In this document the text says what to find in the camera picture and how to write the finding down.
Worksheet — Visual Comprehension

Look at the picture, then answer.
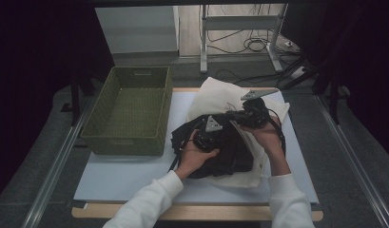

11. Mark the hand-held gripper black cable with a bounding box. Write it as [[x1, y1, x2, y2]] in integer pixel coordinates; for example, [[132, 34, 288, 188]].
[[167, 126, 197, 174], [267, 108, 287, 156]]

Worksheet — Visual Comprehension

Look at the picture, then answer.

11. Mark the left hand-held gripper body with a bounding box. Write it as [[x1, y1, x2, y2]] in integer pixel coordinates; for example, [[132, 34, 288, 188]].
[[192, 115, 228, 153]]

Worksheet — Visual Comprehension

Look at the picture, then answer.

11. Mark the black garment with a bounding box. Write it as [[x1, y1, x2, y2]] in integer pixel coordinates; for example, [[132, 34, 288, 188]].
[[170, 113, 255, 180]]

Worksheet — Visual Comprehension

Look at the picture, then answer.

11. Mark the person's left hand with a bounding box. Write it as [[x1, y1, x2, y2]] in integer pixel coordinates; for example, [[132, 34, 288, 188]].
[[175, 128, 220, 181]]

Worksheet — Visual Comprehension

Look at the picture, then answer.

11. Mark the white metal desk frame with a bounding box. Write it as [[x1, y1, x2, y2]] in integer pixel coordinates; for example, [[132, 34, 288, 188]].
[[200, 3, 290, 74]]

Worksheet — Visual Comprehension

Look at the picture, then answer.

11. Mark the green woven basket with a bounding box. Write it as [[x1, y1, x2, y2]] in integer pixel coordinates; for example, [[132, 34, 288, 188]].
[[80, 66, 173, 157]]

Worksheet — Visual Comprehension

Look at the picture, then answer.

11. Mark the aluminium floor rail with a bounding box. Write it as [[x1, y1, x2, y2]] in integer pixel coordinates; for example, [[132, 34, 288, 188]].
[[314, 94, 389, 228], [22, 94, 98, 228]]

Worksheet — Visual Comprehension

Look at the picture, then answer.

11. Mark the left hand-held gripper black cable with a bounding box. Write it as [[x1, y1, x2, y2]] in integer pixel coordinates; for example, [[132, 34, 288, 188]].
[[167, 126, 197, 174]]

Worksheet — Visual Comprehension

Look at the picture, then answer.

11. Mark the right hand-held gripper black cable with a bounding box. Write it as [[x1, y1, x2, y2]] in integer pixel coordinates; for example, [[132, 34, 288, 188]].
[[267, 108, 287, 156]]

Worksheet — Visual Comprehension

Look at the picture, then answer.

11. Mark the white table mat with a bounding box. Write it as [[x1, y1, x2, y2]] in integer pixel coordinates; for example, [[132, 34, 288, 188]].
[[73, 89, 320, 205]]

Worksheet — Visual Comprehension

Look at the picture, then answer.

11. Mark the white power strip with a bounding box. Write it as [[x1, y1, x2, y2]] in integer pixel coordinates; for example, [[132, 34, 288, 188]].
[[290, 66, 308, 80]]

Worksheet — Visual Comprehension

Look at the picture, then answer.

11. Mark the tangle of black floor cables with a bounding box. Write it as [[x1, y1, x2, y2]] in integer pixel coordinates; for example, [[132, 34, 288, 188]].
[[205, 3, 307, 87]]

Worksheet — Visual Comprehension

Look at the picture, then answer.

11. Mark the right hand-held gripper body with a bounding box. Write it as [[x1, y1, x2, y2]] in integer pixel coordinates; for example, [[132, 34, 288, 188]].
[[240, 88, 281, 129]]

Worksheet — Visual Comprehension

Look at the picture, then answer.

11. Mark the dark curtain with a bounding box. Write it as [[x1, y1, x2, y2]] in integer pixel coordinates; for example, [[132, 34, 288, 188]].
[[281, 0, 389, 163], [0, 0, 115, 203]]

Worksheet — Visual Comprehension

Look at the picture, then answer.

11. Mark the black metal stand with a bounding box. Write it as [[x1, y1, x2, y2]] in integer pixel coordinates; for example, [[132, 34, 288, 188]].
[[312, 74, 349, 125], [61, 72, 95, 126]]

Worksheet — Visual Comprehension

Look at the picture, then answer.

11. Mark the white cabinet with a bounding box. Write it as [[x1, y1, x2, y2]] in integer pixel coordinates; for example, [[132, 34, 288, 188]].
[[94, 5, 181, 55]]

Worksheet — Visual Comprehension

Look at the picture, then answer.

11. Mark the cream drawstring bag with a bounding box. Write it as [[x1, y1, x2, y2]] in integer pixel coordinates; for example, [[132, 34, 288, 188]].
[[185, 76, 291, 188]]

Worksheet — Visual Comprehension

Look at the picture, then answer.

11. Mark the person's right hand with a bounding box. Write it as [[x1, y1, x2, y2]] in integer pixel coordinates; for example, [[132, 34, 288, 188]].
[[241, 116, 286, 160]]

